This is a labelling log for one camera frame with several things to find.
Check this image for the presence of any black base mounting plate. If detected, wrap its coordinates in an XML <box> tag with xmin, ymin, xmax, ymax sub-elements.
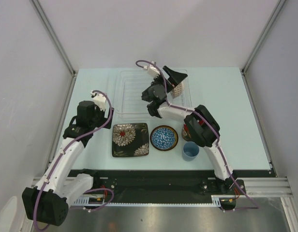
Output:
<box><xmin>66</xmin><ymin>168</ymin><xmax>278</xmax><ymax>210</ymax></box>

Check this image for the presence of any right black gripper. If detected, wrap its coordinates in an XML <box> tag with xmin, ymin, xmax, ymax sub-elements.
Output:
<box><xmin>151</xmin><ymin>66</ymin><xmax>188</xmax><ymax>93</ymax></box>

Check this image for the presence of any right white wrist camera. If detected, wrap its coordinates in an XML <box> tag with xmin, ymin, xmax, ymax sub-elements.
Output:
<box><xmin>143</xmin><ymin>61</ymin><xmax>160</xmax><ymax>79</ymax></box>

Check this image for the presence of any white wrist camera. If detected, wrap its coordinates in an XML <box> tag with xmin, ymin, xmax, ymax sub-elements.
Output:
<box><xmin>143</xmin><ymin>61</ymin><xmax>160</xmax><ymax>79</ymax></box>
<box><xmin>90</xmin><ymin>91</ymin><xmax>107</xmax><ymax>112</ymax></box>

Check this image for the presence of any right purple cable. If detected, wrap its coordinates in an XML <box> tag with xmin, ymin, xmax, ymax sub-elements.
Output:
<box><xmin>135</xmin><ymin>59</ymin><xmax>259</xmax><ymax>213</ymax></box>

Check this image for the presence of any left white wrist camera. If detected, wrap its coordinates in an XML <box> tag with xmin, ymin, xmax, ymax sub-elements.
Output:
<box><xmin>90</xmin><ymin>91</ymin><xmax>107</xmax><ymax>112</ymax></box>

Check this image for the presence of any aluminium front rail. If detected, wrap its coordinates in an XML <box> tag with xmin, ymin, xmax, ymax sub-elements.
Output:
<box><xmin>34</xmin><ymin>174</ymin><xmax>291</xmax><ymax>198</ymax></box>

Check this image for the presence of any light blue plastic cup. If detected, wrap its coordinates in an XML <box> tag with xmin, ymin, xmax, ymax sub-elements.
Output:
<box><xmin>182</xmin><ymin>141</ymin><xmax>199</xmax><ymax>161</ymax></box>

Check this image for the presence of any yellow brown round saucer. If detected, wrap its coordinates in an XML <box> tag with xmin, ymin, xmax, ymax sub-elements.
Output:
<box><xmin>149</xmin><ymin>125</ymin><xmax>179</xmax><ymax>152</ymax></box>

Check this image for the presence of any black floral square plate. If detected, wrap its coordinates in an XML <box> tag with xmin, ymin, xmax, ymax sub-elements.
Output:
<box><xmin>112</xmin><ymin>123</ymin><xmax>149</xmax><ymax>158</ymax></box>

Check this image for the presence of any blue triangle patterned bowl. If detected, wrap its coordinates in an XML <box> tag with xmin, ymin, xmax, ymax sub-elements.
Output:
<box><xmin>150</xmin><ymin>127</ymin><xmax>178</xmax><ymax>149</ymax></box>

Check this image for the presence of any right aluminium frame post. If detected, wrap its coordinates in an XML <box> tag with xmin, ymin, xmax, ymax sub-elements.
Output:
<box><xmin>241</xmin><ymin>0</ymin><xmax>288</xmax><ymax>73</ymax></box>

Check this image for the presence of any red interior dark mug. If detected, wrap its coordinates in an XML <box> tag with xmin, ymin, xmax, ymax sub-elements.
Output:
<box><xmin>181</xmin><ymin>124</ymin><xmax>201</xmax><ymax>145</ymax></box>

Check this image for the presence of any left aluminium frame post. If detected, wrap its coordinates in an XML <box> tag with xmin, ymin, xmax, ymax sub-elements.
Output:
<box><xmin>30</xmin><ymin>0</ymin><xmax>76</xmax><ymax>76</ymax></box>

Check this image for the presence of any clear plastic dish rack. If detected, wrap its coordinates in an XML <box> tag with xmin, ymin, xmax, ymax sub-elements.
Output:
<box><xmin>117</xmin><ymin>69</ymin><xmax>193</xmax><ymax>121</ymax></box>

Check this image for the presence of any light blue cable duct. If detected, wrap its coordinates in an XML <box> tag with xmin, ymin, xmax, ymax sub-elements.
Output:
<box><xmin>72</xmin><ymin>195</ymin><xmax>221</xmax><ymax>207</ymax></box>

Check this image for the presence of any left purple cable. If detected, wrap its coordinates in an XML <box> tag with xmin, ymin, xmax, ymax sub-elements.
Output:
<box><xmin>32</xmin><ymin>89</ymin><xmax>115</xmax><ymax>230</ymax></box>

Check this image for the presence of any purple cable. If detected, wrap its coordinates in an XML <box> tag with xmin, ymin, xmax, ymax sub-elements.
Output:
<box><xmin>32</xmin><ymin>89</ymin><xmax>115</xmax><ymax>230</ymax></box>
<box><xmin>135</xmin><ymin>59</ymin><xmax>259</xmax><ymax>213</ymax></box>

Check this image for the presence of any pink patterned bowl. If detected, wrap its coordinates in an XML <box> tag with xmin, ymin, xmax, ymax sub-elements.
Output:
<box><xmin>170</xmin><ymin>83</ymin><xmax>183</xmax><ymax>99</ymax></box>

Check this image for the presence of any aluminium frame post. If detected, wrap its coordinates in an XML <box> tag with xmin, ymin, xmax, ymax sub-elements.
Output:
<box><xmin>241</xmin><ymin>0</ymin><xmax>288</xmax><ymax>73</ymax></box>
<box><xmin>30</xmin><ymin>0</ymin><xmax>76</xmax><ymax>76</ymax></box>

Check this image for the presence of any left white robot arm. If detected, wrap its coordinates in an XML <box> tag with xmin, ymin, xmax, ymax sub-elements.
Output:
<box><xmin>22</xmin><ymin>101</ymin><xmax>114</xmax><ymax>226</ymax></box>

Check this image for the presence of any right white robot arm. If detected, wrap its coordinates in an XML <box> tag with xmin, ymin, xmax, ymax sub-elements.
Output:
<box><xmin>137</xmin><ymin>60</ymin><xmax>236</xmax><ymax>194</ymax></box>

